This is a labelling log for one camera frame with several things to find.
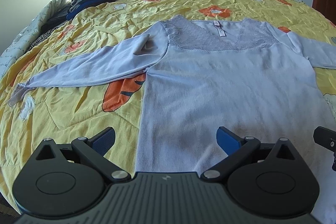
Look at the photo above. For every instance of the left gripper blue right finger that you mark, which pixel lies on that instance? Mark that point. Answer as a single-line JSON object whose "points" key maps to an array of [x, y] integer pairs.
{"points": [[239, 151]]}

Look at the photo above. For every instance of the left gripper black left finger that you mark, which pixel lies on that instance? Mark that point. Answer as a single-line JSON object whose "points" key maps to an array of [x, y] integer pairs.
{"points": [[91, 153]]}

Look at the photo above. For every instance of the lavender long sleeve top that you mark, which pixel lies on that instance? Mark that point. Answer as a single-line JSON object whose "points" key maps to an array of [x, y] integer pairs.
{"points": [[198, 75]]}

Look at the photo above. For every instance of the light grey text quilt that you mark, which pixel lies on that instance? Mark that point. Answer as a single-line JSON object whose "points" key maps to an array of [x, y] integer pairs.
{"points": [[29, 34]]}

